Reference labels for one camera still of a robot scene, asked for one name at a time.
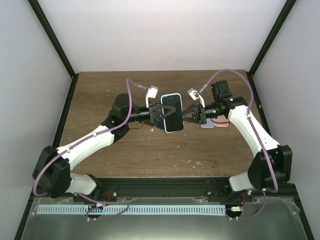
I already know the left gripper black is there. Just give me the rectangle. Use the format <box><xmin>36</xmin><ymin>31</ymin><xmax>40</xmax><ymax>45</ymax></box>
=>
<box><xmin>125</xmin><ymin>102</ymin><xmax>177</xmax><ymax>125</ymax></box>

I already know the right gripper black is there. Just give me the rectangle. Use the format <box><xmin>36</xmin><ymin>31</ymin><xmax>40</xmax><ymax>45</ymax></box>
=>
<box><xmin>177</xmin><ymin>102</ymin><xmax>222</xmax><ymax>126</ymax></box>

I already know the pink phone case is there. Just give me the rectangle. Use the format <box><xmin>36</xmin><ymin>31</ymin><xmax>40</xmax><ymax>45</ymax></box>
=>
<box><xmin>212</xmin><ymin>115</ymin><xmax>229</xmax><ymax>128</ymax></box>

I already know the blue phone black screen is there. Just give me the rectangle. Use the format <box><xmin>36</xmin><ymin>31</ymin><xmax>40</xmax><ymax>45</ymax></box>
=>
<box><xmin>155</xmin><ymin>120</ymin><xmax>165</xmax><ymax>131</ymax></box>

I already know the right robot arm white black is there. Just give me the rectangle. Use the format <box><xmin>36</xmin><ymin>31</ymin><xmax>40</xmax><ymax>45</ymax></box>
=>
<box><xmin>182</xmin><ymin>80</ymin><xmax>293</xmax><ymax>202</ymax></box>

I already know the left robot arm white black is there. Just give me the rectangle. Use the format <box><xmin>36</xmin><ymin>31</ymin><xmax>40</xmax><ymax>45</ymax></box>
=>
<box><xmin>32</xmin><ymin>93</ymin><xmax>184</xmax><ymax>202</ymax></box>

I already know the clear acrylic sheet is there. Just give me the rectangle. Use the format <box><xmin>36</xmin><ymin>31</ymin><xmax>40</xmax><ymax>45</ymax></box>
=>
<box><xmin>21</xmin><ymin>197</ymin><xmax>308</xmax><ymax>240</ymax></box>

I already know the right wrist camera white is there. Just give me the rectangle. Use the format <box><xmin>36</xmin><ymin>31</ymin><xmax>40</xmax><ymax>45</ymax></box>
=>
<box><xmin>187</xmin><ymin>88</ymin><xmax>205</xmax><ymax>108</ymax></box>

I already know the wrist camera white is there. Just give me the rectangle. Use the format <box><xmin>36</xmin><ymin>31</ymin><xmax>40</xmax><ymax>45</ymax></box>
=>
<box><xmin>187</xmin><ymin>88</ymin><xmax>205</xmax><ymax>108</ymax></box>
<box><xmin>145</xmin><ymin>85</ymin><xmax>158</xmax><ymax>108</ymax></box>

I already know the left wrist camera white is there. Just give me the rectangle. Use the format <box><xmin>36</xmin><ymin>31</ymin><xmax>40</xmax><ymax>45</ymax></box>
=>
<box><xmin>145</xmin><ymin>85</ymin><xmax>158</xmax><ymax>108</ymax></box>

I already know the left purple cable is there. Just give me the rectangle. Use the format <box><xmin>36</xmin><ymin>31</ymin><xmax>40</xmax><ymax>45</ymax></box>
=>
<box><xmin>32</xmin><ymin>77</ymin><xmax>151</xmax><ymax>223</ymax></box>

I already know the purple cable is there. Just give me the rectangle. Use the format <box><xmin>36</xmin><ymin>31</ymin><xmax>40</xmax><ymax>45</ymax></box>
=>
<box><xmin>198</xmin><ymin>68</ymin><xmax>279</xmax><ymax>221</ymax></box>
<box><xmin>32</xmin><ymin>77</ymin><xmax>151</xmax><ymax>223</ymax></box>

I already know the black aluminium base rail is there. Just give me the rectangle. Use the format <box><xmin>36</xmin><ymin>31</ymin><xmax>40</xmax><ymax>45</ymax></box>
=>
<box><xmin>69</xmin><ymin>176</ymin><xmax>296</xmax><ymax>203</ymax></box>

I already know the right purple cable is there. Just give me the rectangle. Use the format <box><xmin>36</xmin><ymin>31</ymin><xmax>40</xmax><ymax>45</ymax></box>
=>
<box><xmin>198</xmin><ymin>68</ymin><xmax>279</xmax><ymax>221</ymax></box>

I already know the right black frame post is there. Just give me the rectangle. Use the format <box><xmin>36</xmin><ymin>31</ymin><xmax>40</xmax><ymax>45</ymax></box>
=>
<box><xmin>246</xmin><ymin>0</ymin><xmax>297</xmax><ymax>77</ymax></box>

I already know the black frame post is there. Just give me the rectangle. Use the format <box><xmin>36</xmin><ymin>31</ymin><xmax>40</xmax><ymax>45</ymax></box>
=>
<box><xmin>246</xmin><ymin>0</ymin><xmax>297</xmax><ymax>77</ymax></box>
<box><xmin>26</xmin><ymin>0</ymin><xmax>76</xmax><ymax>78</ymax></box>

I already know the left black frame post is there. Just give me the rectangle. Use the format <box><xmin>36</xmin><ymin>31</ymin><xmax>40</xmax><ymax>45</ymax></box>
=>
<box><xmin>26</xmin><ymin>0</ymin><xmax>76</xmax><ymax>78</ymax></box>

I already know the light blue slotted cable duct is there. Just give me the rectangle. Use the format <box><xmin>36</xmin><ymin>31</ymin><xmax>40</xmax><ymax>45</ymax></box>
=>
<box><xmin>36</xmin><ymin>204</ymin><xmax>226</xmax><ymax>216</ymax></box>

